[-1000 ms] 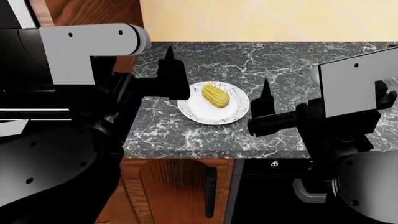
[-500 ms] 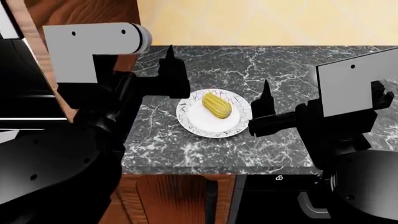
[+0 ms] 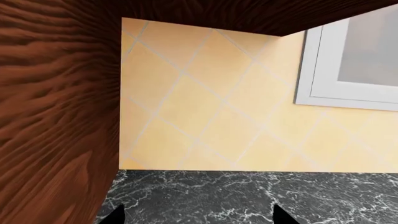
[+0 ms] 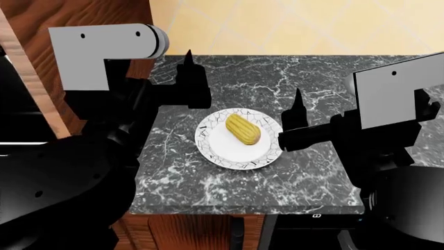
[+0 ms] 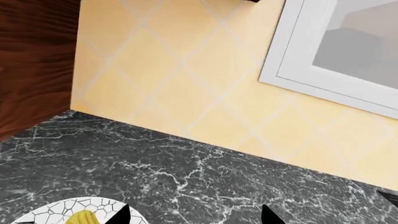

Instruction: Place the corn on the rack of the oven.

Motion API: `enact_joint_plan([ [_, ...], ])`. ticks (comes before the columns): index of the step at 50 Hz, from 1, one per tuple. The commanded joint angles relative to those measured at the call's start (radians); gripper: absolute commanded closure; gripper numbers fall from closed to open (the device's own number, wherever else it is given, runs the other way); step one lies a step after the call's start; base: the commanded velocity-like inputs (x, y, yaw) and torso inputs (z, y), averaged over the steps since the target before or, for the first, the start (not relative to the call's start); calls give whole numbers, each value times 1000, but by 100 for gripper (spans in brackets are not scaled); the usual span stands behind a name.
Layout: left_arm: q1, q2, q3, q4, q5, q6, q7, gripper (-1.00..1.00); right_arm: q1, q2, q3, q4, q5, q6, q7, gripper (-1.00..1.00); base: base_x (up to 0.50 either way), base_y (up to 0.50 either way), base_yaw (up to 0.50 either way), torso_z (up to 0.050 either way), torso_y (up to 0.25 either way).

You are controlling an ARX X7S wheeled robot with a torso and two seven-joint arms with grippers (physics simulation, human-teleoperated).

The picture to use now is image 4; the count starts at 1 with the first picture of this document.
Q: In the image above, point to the wooden base cabinet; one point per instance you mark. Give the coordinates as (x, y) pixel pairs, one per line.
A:
(180, 231)

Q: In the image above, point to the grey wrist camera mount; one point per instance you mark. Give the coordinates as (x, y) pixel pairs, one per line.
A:
(388, 96)
(100, 52)

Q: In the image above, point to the yellow corn cob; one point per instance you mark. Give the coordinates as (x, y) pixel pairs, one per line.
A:
(241, 129)

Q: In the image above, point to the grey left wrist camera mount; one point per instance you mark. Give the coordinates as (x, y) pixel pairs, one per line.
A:
(100, 52)

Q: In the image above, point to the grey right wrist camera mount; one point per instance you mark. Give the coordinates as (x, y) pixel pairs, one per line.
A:
(388, 96)

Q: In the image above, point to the tall wooden cabinet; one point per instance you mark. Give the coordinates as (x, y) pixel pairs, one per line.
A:
(69, 15)

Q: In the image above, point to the black built-in appliance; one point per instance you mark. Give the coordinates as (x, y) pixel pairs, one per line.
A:
(17, 109)

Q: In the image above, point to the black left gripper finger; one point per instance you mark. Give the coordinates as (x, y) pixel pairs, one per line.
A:
(190, 73)

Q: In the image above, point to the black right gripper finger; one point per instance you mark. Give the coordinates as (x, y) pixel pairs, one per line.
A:
(296, 117)

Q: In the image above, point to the black oven under counter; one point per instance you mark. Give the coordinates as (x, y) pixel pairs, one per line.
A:
(305, 231)

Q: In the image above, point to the white plate with crackle rim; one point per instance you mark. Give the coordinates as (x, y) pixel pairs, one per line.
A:
(225, 145)

